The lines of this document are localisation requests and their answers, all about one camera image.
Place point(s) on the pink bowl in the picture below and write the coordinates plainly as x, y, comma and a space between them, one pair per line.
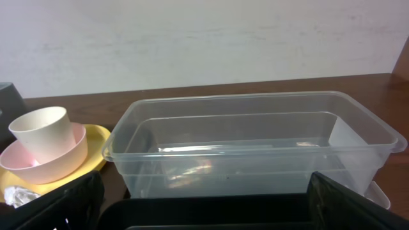
21, 163

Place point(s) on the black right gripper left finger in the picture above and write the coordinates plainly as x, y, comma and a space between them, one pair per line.
75, 205

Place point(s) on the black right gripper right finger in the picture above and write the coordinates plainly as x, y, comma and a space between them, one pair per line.
334, 207

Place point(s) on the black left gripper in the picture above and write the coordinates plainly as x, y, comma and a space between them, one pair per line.
12, 106

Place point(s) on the black tray bin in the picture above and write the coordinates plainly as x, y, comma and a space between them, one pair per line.
289, 211

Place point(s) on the cream cup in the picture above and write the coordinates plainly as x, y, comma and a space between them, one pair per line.
46, 133

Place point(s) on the clear plastic bin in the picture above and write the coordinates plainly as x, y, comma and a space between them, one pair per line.
229, 145

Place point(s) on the yellow plate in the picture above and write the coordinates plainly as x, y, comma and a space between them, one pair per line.
96, 137

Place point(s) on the white napkin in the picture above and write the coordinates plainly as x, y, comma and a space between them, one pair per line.
17, 196

